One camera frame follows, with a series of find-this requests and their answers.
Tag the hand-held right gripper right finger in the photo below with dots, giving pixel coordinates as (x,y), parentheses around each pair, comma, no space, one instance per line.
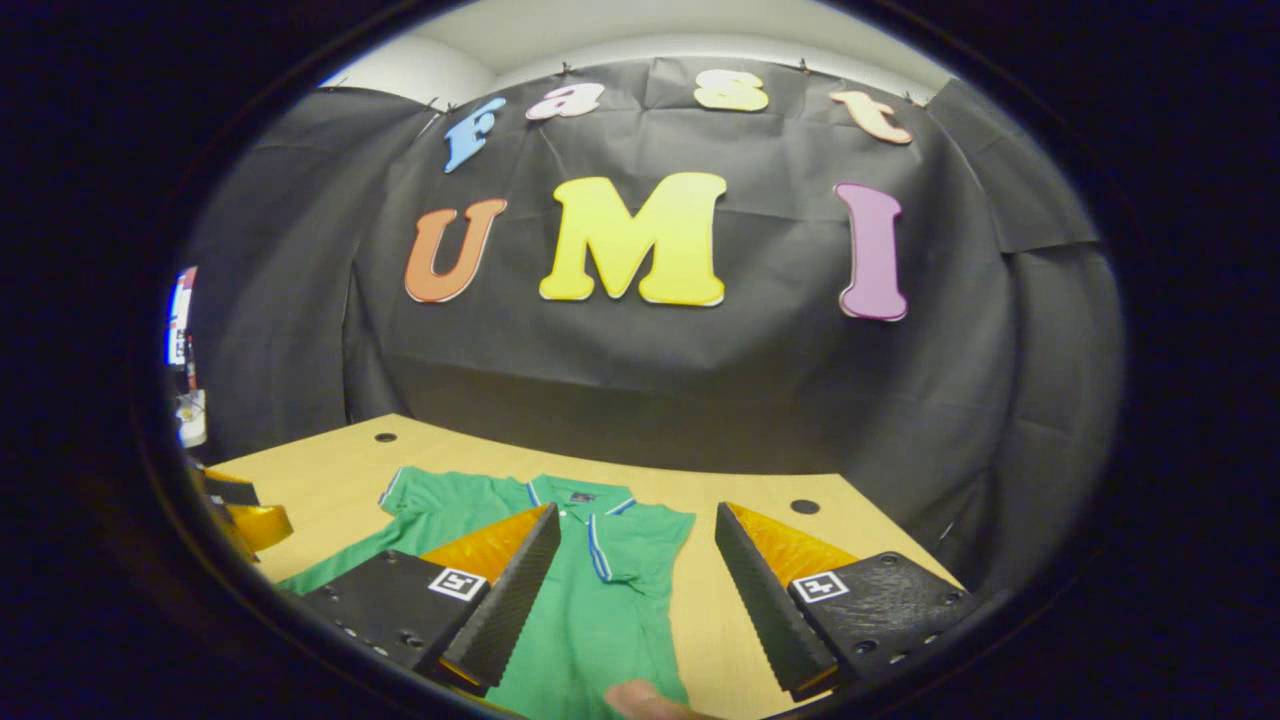
(765,610)

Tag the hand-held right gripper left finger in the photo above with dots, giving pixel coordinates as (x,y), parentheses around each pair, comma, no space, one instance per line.
(510,600)

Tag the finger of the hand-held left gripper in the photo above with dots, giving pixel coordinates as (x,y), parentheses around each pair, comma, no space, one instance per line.
(260,525)

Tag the green T-shirt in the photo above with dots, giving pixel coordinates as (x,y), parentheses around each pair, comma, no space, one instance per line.
(600,620)

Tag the white box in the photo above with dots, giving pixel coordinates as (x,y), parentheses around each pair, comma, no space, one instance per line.
(192,418)

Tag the bright screen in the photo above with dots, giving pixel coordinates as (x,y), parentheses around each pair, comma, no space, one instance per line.
(181,315)

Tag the black backdrop cloth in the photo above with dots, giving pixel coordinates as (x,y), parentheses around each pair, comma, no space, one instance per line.
(700,370)

